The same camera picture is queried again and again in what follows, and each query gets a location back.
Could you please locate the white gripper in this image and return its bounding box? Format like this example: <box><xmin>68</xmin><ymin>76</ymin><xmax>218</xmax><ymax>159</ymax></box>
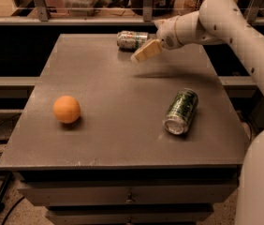
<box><xmin>131</xmin><ymin>17</ymin><xmax>180</xmax><ymax>63</ymax></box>

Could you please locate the silver green 7up can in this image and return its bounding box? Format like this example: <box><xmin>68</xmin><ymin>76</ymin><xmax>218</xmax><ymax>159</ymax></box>
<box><xmin>117</xmin><ymin>31</ymin><xmax>149</xmax><ymax>51</ymax></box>

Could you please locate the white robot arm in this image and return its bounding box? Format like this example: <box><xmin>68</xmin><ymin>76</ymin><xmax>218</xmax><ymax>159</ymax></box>
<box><xmin>131</xmin><ymin>0</ymin><xmax>264</xmax><ymax>225</ymax></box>

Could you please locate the dark green soda can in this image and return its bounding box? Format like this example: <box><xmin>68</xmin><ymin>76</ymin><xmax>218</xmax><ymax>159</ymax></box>
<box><xmin>163</xmin><ymin>88</ymin><xmax>198</xmax><ymax>135</ymax></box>

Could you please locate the orange ball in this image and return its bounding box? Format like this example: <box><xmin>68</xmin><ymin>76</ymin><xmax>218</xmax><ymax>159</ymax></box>
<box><xmin>52</xmin><ymin>96</ymin><xmax>81</xmax><ymax>124</ymax></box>

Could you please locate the grey drawer cabinet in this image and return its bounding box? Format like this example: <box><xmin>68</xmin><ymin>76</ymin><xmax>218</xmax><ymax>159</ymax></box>
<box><xmin>0</xmin><ymin>35</ymin><xmax>249</xmax><ymax>225</ymax></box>

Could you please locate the black power adapter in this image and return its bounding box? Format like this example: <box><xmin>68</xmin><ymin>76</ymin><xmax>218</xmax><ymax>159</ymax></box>
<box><xmin>0</xmin><ymin>121</ymin><xmax>16</xmax><ymax>143</ymax></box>

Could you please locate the grey metal shelf rail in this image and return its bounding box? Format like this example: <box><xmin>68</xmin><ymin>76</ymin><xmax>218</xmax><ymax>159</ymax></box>
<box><xmin>0</xmin><ymin>0</ymin><xmax>264</xmax><ymax>25</ymax></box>

